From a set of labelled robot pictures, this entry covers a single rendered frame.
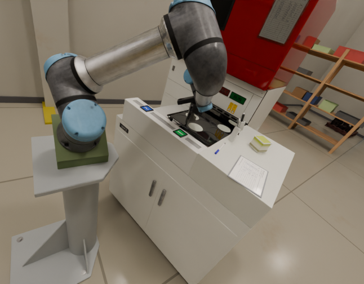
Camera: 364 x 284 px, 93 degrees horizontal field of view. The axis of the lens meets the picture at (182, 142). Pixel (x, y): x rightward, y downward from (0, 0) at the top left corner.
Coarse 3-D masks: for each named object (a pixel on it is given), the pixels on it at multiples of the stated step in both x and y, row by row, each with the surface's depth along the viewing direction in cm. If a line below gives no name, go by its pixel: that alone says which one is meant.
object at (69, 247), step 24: (48, 144) 75; (48, 168) 65; (72, 168) 68; (96, 168) 72; (48, 192) 59; (72, 192) 77; (96, 192) 87; (72, 216) 88; (96, 216) 102; (24, 240) 110; (48, 240) 99; (72, 240) 102; (96, 240) 122; (24, 264) 100; (48, 264) 105; (72, 264) 108
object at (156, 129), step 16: (128, 112) 101; (144, 112) 94; (144, 128) 96; (160, 128) 88; (176, 128) 90; (160, 144) 92; (176, 144) 84; (192, 144) 83; (176, 160) 87; (192, 160) 81
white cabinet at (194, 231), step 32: (128, 128) 106; (128, 160) 115; (160, 160) 95; (128, 192) 128; (160, 192) 103; (192, 192) 87; (160, 224) 113; (192, 224) 93; (224, 224) 79; (192, 256) 101
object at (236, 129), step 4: (240, 120) 90; (240, 124) 91; (244, 124) 90; (236, 128) 92; (240, 128) 92; (232, 132) 94; (236, 132) 93; (232, 136) 95; (236, 136) 95; (232, 140) 95
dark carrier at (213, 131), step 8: (184, 112) 125; (184, 120) 115; (200, 120) 122; (208, 120) 127; (216, 120) 131; (208, 128) 115; (216, 128) 119; (208, 136) 107; (216, 136) 110; (224, 136) 113
